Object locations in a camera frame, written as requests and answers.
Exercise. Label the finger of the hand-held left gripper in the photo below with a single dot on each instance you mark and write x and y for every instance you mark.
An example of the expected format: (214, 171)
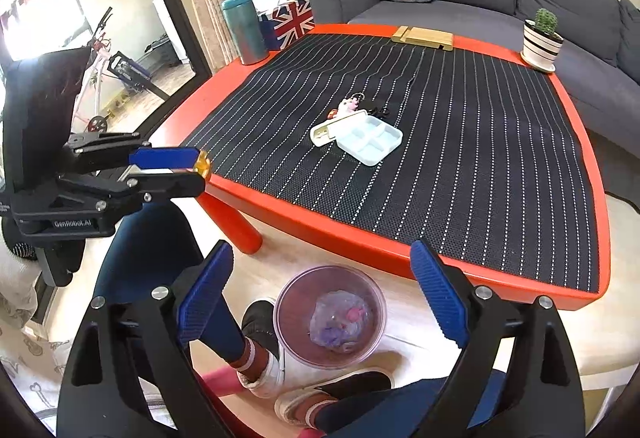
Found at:
(165, 156)
(170, 184)

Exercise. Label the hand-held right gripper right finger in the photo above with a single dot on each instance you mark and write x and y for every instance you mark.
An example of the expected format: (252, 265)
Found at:
(440, 298)

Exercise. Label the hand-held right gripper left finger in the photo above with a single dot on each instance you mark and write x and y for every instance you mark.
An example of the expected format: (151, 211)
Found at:
(205, 298)

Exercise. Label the orange plastic toy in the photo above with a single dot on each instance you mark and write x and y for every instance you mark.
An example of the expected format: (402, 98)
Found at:
(203, 167)

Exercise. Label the pink paper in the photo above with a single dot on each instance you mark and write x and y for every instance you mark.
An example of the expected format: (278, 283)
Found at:
(354, 315)

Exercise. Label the translucent pink waste bin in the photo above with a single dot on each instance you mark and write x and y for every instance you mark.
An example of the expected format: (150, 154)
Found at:
(295, 318)

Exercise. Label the person's left forearm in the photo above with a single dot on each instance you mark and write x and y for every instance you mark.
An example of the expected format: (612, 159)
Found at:
(17, 288)

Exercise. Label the person's left leg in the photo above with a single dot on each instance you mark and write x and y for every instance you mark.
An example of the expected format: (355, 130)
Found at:
(150, 243)

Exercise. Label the person's leg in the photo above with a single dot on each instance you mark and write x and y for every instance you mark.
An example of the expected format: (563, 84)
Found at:
(450, 398)
(150, 243)

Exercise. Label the black white shoe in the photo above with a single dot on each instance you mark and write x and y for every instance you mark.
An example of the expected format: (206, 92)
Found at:
(345, 385)
(262, 333)

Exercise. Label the red table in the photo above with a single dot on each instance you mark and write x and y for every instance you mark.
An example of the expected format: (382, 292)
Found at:
(240, 198)

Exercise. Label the pink bicycle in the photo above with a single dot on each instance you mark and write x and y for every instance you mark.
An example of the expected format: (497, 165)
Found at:
(100, 67)

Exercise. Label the person's right leg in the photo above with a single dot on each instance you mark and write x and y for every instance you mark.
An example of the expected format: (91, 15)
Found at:
(450, 398)

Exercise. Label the clear plastic bag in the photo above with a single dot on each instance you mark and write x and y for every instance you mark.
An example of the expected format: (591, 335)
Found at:
(332, 310)

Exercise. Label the red plastic stool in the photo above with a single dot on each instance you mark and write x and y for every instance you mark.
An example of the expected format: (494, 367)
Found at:
(235, 410)

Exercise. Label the teal thermos bottle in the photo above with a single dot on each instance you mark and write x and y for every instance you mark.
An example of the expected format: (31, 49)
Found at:
(244, 30)

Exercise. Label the black striped table mat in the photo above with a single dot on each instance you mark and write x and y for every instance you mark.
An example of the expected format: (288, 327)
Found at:
(475, 142)

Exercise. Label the cream plastic case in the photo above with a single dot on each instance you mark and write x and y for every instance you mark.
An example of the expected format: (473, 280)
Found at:
(325, 132)

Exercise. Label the light blue pill box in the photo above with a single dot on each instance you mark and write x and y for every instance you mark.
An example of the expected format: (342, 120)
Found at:
(370, 140)

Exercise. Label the white low table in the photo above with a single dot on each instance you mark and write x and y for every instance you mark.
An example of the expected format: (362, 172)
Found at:
(620, 318)

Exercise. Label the flag print tissue box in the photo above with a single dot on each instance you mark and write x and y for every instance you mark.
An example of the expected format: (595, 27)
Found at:
(290, 22)

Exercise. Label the white patterned garment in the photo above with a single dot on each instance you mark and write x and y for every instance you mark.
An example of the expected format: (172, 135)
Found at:
(30, 368)

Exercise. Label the white saucer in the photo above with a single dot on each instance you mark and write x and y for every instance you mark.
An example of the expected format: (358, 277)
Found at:
(537, 66)

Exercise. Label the wooden phone stand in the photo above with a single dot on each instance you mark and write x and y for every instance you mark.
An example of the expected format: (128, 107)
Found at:
(430, 37)

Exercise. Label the potted cactus striped pot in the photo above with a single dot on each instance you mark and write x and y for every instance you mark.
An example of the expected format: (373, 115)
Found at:
(541, 42)

